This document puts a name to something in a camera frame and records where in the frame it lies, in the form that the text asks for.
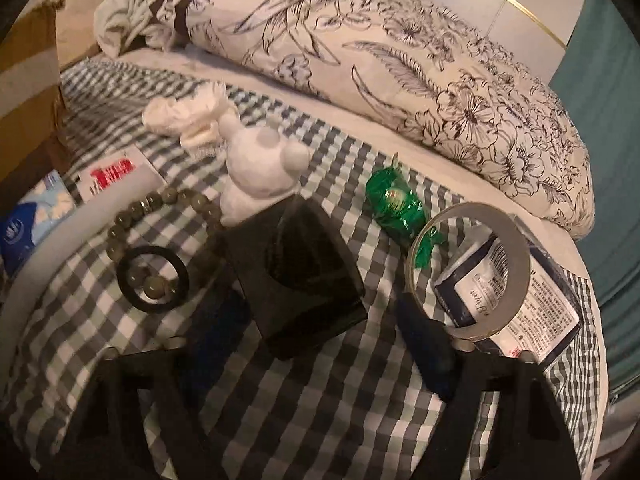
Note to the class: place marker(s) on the green candy wrapper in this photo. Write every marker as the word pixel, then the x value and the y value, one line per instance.
pixel 395 200

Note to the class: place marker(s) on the blue tissue packet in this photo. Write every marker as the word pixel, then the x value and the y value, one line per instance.
pixel 30 220

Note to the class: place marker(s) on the teal curtain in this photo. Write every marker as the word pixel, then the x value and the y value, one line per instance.
pixel 600 110

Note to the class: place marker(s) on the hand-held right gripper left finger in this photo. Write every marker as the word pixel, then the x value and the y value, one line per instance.
pixel 220 325

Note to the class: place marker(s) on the pale crumpled cloth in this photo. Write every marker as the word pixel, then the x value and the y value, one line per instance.
pixel 120 15

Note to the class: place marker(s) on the cardboard box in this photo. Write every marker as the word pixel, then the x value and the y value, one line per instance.
pixel 25 90

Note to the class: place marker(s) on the checkered bed sheet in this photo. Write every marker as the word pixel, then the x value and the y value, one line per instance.
pixel 325 400

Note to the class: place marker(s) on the white box with red print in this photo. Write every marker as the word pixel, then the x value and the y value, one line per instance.
pixel 125 175

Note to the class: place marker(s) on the crumpled white tissue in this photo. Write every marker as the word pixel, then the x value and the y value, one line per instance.
pixel 185 110

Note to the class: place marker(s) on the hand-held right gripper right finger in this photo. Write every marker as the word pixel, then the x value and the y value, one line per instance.
pixel 425 345

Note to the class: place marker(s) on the floral pillow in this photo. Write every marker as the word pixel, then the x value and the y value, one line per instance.
pixel 380 65

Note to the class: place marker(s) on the white bear figurine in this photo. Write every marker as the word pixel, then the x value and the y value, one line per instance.
pixel 260 170

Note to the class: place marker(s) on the roll of tape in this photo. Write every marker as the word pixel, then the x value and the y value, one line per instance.
pixel 520 270

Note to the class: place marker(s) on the glossy black box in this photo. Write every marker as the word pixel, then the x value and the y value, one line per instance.
pixel 300 280

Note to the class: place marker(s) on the white and navy packet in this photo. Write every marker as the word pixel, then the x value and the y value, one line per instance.
pixel 545 310

